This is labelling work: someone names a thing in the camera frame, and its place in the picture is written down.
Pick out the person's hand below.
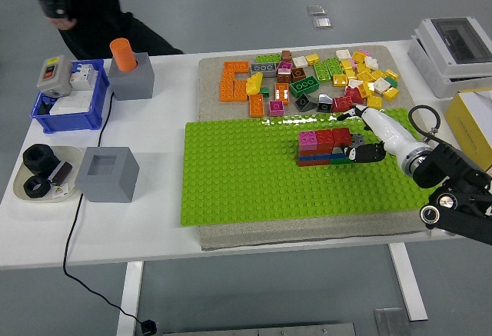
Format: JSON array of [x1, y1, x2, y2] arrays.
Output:
[[49, 15, 78, 32]]

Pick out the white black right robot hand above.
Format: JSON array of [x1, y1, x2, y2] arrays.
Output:
[[336, 105, 424, 165]]

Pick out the red tall toy brick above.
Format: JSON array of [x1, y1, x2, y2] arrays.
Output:
[[315, 129, 335, 153]]

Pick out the black silver sloped brick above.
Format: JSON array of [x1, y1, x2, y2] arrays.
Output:
[[317, 93, 334, 113]]

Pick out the pink square toy brick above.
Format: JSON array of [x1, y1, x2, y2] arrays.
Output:
[[298, 131, 318, 150]]

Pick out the dark grey sloped brick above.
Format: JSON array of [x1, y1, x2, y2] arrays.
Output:
[[294, 93, 317, 112]]

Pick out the dark green long brick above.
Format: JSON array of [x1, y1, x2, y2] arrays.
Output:
[[289, 78, 321, 98]]

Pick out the orange brick white studs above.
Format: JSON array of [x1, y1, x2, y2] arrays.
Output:
[[274, 83, 291, 105]]

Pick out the orange long toy brick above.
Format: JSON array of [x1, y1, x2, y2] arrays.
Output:
[[233, 79, 249, 102], [224, 61, 251, 75], [219, 72, 236, 103], [248, 93, 267, 118]]

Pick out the green studded baseplate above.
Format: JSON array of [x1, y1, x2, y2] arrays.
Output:
[[179, 108, 449, 227]]

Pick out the yellow sloped toy brick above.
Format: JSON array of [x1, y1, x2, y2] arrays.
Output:
[[245, 73, 264, 95]]

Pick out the person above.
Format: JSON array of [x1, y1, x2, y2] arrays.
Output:
[[15, 0, 185, 62]]

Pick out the white circuit breaker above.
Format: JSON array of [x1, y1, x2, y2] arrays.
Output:
[[68, 62, 95, 91]]

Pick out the orange cylinder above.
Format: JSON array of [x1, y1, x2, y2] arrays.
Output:
[[109, 37, 139, 73]]

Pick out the yellow white cardboard box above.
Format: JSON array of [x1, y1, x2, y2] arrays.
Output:
[[444, 88, 492, 172]]

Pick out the white junction box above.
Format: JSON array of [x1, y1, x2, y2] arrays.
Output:
[[407, 35, 492, 99]]

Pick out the black part in bin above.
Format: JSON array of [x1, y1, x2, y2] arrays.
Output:
[[37, 97, 55, 117]]

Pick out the grey block round hole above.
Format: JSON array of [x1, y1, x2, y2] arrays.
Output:
[[108, 52, 156, 101]]

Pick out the blue plastic bin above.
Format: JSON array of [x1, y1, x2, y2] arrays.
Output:
[[30, 58, 111, 135]]

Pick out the large black hex nut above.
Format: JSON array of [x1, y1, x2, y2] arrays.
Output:
[[22, 143, 59, 171]]

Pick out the beige shallow tray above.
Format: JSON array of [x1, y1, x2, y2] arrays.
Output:
[[12, 145, 84, 204]]

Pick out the white table leg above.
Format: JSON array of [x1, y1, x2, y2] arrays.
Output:
[[387, 242, 430, 322], [116, 260, 145, 336]]

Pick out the brown sanding roller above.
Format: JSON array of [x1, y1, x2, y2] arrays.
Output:
[[47, 161, 74, 185]]

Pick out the grey block square recess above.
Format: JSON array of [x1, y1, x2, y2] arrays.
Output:
[[75, 146, 141, 204]]

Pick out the small black hex nut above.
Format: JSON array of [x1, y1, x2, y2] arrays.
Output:
[[23, 175, 52, 200]]

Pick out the small grey metal plate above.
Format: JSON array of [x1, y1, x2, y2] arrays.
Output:
[[374, 307, 409, 336]]

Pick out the long grey metal plate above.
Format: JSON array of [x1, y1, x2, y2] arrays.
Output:
[[161, 322, 357, 336]]

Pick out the grey push-button switch box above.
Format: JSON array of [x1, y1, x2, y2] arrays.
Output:
[[36, 55, 74, 97]]

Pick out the white flat switch plate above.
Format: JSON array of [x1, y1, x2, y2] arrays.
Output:
[[48, 95, 94, 116]]

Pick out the white enclosure clear lid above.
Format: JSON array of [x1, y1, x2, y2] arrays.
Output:
[[416, 16, 492, 80]]

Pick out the black power cord with plug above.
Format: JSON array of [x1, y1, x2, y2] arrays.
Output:
[[62, 90, 158, 335]]

